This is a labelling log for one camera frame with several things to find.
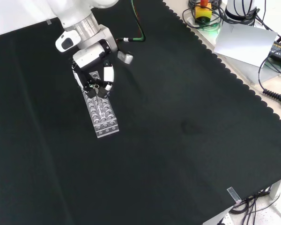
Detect black bench cloth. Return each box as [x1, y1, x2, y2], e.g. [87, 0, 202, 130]
[0, 0, 281, 225]

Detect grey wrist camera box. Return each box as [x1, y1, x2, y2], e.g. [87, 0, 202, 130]
[117, 51, 134, 65]

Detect white cylindrical machine base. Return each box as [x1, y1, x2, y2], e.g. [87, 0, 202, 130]
[224, 0, 259, 26]

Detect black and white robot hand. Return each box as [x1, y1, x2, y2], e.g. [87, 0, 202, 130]
[71, 44, 117, 98]

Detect clear plastic test tube rack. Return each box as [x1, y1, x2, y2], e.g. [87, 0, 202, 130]
[81, 71, 121, 139]

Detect black floor cable bundle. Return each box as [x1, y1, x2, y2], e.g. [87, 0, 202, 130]
[229, 185, 281, 225]

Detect pale table leg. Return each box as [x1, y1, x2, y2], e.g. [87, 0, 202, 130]
[270, 178, 281, 201]

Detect clear glass test tube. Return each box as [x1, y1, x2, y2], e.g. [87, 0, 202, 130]
[92, 84, 105, 116]

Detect clear tape strip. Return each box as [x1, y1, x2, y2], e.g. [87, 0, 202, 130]
[227, 187, 242, 203]

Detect black cable with ribbed plug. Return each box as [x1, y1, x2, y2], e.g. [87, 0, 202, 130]
[257, 55, 281, 107]

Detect black looped cable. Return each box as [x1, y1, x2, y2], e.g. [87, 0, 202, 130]
[182, 0, 225, 30]

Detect yellow stop button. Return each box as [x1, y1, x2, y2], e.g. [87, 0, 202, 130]
[194, 0, 212, 21]

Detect pale board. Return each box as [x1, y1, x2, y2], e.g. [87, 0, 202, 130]
[213, 22, 278, 68]

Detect white module with black window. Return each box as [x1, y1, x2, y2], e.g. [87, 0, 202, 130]
[55, 30, 81, 53]

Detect green cable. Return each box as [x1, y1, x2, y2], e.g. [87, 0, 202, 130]
[116, 0, 146, 43]

